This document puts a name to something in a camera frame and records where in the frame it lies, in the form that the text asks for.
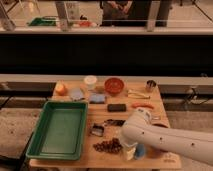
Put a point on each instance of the dark purple grape bunch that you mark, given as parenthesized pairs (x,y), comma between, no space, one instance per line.
(112,146)

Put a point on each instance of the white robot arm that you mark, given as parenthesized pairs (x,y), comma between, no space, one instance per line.
(137,129)

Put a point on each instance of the red bowl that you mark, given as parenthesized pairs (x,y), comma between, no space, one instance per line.
(114,86)

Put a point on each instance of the purple bowl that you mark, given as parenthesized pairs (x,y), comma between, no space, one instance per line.
(160,125)

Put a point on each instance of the wooden table board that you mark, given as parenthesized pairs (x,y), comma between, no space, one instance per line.
(97,113)

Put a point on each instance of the white plastic cup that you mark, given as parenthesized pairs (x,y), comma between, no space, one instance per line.
(90,82)

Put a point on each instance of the blue sponge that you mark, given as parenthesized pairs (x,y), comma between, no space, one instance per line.
(97,99)

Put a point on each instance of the black rectangular block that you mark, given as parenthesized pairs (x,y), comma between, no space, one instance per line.
(116,107)

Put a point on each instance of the light blue cloth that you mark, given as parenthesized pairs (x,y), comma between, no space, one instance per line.
(76,94)

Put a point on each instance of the orange carrot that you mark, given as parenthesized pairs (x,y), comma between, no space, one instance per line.
(146,105)

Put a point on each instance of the metal cup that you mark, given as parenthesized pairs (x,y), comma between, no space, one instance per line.
(150,85)

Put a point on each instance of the small metal binder clip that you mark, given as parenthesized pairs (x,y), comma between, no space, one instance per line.
(97,130)

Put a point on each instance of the orange fruit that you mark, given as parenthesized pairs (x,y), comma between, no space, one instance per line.
(60,89)

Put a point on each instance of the green plastic tray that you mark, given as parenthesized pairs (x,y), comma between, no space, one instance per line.
(59,132)

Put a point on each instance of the red object in background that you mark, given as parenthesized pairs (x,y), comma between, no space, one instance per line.
(84,23)

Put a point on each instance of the small blue cup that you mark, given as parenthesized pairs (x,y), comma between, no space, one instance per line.
(140,151)

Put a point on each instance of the person in background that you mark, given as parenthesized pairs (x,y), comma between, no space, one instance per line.
(133,13)

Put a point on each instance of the green tray in background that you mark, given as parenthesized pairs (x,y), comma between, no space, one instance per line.
(43,21)

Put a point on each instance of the black handled peeler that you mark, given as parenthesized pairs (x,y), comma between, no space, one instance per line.
(112,122)

